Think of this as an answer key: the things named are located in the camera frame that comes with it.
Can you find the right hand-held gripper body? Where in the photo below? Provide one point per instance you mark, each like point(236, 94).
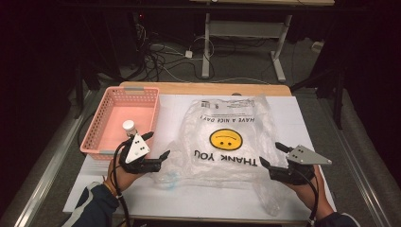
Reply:
point(302, 157)

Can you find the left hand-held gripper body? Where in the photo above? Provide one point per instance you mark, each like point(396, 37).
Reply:
point(137, 148)

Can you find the small bottle with white cap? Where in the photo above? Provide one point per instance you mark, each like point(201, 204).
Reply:
point(129, 126)

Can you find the pink plastic basket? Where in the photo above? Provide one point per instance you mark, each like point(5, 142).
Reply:
point(126, 113)

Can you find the clear plastic bag with smiley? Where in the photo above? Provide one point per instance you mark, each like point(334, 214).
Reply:
point(233, 119)

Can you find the person's left hand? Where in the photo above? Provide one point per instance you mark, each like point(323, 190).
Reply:
point(124, 179)

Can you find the person's right hand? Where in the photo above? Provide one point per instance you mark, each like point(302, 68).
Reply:
point(310, 192)

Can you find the white table mat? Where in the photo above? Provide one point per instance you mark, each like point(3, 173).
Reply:
point(176, 201)

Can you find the black stand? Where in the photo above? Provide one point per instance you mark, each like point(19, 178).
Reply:
point(80, 91)
point(337, 94)

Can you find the white power adapter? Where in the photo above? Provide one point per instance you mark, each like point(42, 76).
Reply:
point(188, 54)

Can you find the white power strip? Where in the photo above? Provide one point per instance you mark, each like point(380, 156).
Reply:
point(317, 46)

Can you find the white metal-framed desk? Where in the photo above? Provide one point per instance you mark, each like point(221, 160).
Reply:
point(246, 29)

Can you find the metal floor rail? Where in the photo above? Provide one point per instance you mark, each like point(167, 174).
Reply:
point(47, 176)
point(362, 179)

